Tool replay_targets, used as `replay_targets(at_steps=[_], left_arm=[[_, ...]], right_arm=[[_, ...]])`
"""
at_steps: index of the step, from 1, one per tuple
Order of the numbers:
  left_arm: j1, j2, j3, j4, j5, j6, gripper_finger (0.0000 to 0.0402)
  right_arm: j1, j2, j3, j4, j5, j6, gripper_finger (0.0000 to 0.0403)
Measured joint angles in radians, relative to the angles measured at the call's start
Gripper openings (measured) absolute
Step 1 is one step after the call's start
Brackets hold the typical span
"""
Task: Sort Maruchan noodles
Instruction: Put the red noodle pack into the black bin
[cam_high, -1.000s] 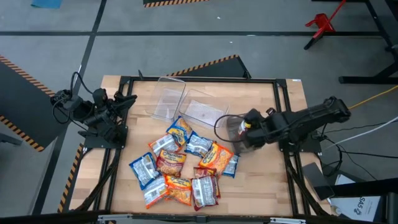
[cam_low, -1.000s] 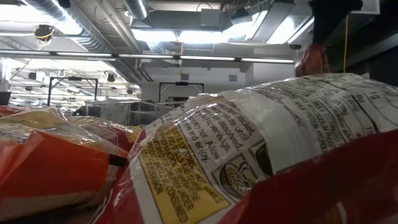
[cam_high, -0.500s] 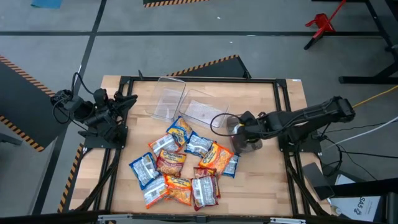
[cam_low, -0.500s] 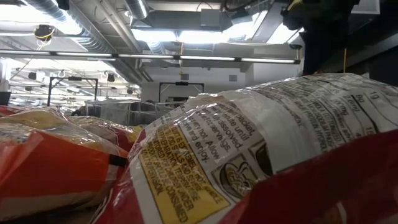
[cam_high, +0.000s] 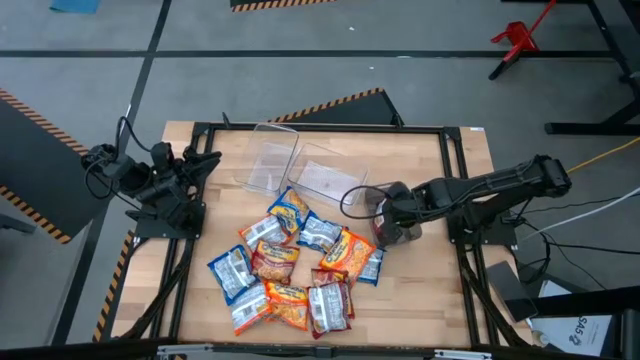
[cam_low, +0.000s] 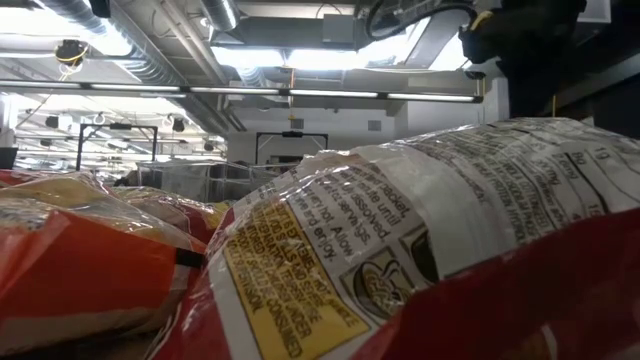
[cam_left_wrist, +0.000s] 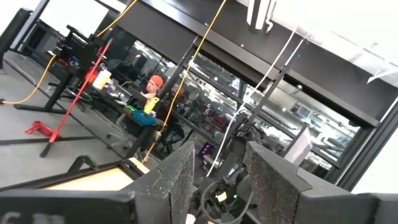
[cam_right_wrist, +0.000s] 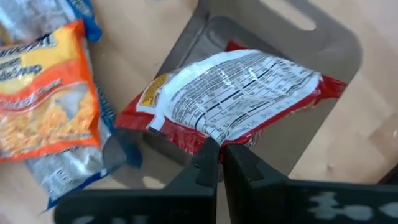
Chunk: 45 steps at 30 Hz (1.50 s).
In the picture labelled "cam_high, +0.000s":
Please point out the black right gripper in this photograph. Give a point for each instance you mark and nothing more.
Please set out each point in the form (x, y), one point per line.
(405, 205)

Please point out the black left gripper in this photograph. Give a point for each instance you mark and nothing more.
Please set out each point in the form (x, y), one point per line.
(172, 170)

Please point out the orange Maruchan noodle pack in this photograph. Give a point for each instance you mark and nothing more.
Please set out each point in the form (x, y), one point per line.
(347, 254)
(248, 307)
(289, 305)
(262, 231)

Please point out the red Maruchan noodle pack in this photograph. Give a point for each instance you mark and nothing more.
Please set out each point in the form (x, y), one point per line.
(325, 276)
(275, 262)
(380, 220)
(329, 309)

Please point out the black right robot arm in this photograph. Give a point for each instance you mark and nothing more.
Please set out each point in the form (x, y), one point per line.
(500, 185)

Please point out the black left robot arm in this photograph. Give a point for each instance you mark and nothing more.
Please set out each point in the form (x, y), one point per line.
(135, 180)

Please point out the smoky clear plastic bin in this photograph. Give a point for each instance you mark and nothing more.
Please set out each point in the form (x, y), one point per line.
(407, 240)

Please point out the clear plastic bin with label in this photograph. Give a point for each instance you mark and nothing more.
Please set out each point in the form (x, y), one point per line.
(325, 177)

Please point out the black tablet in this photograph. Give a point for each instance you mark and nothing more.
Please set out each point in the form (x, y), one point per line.
(510, 290)

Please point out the black table with hazard tape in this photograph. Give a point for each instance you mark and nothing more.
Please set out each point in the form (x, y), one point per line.
(40, 165)
(360, 110)
(260, 3)

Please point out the white printed box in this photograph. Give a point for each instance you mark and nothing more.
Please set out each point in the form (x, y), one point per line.
(575, 335)

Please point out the black metal beam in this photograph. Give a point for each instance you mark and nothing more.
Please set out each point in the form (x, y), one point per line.
(590, 305)

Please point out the blue floor mat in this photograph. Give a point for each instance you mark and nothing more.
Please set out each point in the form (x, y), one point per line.
(75, 5)

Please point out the red metal stand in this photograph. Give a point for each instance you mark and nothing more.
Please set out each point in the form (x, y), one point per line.
(517, 37)

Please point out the silver metal bracket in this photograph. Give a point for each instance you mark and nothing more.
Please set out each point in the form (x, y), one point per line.
(185, 348)
(462, 355)

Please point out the black desk frame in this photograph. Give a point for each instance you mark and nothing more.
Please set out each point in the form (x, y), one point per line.
(590, 128)

